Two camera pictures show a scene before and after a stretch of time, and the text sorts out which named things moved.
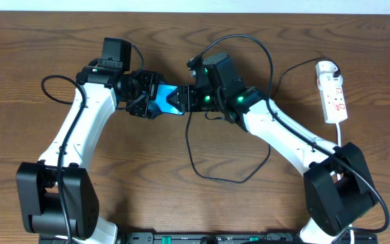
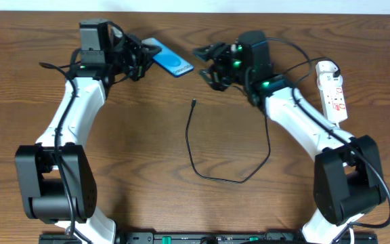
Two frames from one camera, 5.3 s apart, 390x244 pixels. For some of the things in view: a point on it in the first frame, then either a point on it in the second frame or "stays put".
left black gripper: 149,96 to 137,57
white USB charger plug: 326,68 stays put
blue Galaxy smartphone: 161,104 to 170,62
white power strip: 333,98 stays put
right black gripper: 185,98 to 217,63
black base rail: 212,238 stays put
